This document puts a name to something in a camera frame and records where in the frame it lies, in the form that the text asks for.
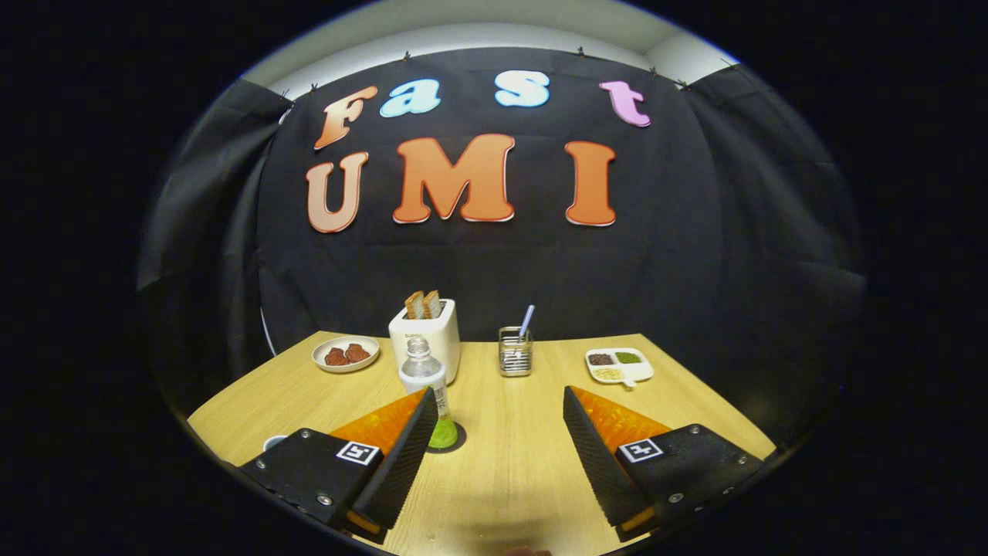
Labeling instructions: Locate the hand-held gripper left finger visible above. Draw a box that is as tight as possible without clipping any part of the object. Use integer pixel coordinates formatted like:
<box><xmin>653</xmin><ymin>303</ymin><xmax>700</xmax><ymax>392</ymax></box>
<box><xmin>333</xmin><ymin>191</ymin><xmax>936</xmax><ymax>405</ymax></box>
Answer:
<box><xmin>239</xmin><ymin>386</ymin><xmax>439</xmax><ymax>545</ymax></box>

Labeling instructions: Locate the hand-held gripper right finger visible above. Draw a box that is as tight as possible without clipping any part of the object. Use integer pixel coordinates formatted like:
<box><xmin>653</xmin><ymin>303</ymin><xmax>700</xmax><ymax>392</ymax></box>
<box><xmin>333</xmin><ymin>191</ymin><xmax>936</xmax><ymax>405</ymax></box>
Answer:
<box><xmin>562</xmin><ymin>385</ymin><xmax>766</xmax><ymax>541</ymax></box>

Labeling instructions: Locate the round brown coaster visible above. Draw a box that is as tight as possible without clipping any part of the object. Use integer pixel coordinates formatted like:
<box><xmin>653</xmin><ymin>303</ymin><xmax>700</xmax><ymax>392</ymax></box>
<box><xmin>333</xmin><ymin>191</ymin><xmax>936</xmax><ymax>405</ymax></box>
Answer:
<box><xmin>427</xmin><ymin>421</ymin><xmax>467</xmax><ymax>454</ymax></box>

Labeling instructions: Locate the clear juice bottle white label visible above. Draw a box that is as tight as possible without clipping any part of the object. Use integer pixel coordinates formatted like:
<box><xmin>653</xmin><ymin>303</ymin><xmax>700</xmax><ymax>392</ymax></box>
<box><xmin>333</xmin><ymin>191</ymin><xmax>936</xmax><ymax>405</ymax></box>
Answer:
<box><xmin>398</xmin><ymin>337</ymin><xmax>459</xmax><ymax>450</ymax></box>

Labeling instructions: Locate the wooden table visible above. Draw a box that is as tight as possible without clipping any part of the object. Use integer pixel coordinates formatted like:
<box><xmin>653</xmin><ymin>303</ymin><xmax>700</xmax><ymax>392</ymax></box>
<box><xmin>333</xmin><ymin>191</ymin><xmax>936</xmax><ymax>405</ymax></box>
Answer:
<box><xmin>188</xmin><ymin>332</ymin><xmax>777</xmax><ymax>556</ymax></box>

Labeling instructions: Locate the white divided dish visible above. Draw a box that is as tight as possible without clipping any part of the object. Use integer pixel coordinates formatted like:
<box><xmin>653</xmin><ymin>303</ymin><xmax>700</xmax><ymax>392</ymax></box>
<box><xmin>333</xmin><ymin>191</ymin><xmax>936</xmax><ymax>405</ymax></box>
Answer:
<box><xmin>584</xmin><ymin>347</ymin><xmax>655</xmax><ymax>388</ymax></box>

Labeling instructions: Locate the small white round plate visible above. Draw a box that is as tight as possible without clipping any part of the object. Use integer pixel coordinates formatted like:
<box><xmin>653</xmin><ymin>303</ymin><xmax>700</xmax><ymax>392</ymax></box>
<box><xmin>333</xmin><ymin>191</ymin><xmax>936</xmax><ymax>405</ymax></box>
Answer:
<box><xmin>312</xmin><ymin>335</ymin><xmax>381</xmax><ymax>374</ymax></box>

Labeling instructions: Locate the white toaster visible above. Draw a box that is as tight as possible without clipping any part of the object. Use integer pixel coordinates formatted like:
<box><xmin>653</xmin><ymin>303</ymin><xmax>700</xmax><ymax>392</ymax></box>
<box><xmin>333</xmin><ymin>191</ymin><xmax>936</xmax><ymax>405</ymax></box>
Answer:
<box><xmin>388</xmin><ymin>299</ymin><xmax>462</xmax><ymax>385</ymax></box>

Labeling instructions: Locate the black backdrop cloth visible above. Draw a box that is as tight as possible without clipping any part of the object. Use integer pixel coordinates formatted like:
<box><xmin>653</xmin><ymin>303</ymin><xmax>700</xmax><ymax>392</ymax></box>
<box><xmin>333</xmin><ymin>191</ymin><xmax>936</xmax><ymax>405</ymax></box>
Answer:
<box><xmin>137</xmin><ymin>46</ymin><xmax>865</xmax><ymax>449</ymax></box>

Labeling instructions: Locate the metal wire utensil holder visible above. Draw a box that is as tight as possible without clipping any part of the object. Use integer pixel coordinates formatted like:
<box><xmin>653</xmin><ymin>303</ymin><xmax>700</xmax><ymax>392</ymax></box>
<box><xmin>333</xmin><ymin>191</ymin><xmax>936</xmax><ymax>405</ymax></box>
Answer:
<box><xmin>498</xmin><ymin>326</ymin><xmax>534</xmax><ymax>378</ymax></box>

